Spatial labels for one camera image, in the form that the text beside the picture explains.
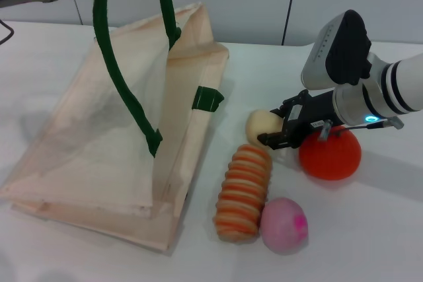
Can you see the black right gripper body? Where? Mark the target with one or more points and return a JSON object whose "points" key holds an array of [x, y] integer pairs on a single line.
{"points": [[310, 117]]}

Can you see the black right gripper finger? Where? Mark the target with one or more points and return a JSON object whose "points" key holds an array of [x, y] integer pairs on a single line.
{"points": [[285, 108], [274, 140]]}

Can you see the cream round egg yolk pastry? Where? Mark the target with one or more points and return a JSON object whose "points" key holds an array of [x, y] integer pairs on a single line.
{"points": [[262, 126]]}

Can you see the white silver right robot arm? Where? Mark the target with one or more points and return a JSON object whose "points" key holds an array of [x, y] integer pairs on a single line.
{"points": [[406, 84]]}

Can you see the pink round pastry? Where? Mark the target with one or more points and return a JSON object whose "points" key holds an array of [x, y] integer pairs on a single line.
{"points": [[282, 227]]}

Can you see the orange persimmon toy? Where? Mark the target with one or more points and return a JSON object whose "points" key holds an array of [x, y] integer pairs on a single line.
{"points": [[330, 160]]}

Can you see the orange striped bread roll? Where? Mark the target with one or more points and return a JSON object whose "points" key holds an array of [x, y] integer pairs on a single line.
{"points": [[243, 193]]}

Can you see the thin dark vertical pole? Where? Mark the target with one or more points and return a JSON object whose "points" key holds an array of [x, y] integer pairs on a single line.
{"points": [[289, 8]]}

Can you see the grey black wrist camera box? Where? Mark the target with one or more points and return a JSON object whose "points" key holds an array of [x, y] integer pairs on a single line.
{"points": [[343, 47]]}

